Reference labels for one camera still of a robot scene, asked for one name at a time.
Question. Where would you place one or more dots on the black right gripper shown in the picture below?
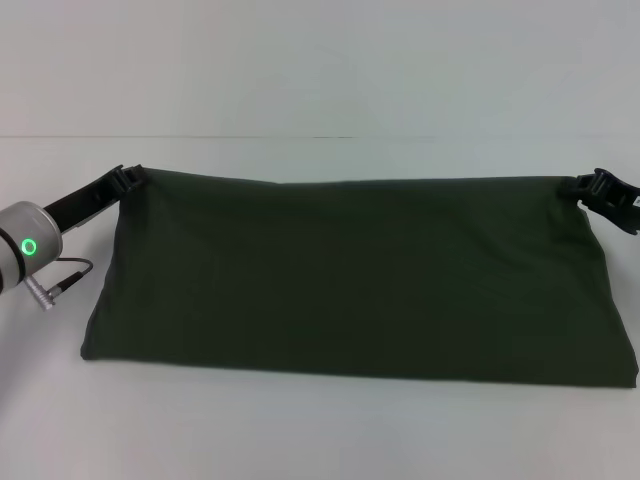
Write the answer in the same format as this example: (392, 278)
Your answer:
(620, 197)

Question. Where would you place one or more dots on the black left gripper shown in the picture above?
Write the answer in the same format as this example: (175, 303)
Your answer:
(85, 200)

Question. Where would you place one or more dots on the dark green t-shirt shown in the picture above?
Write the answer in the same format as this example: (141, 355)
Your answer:
(350, 280)

